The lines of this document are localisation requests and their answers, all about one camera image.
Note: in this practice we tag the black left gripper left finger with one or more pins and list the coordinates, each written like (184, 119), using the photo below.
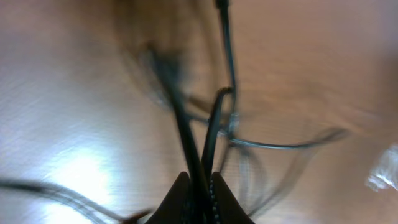
(171, 210)

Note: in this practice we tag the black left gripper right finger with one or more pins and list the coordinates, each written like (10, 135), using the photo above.
(226, 209)

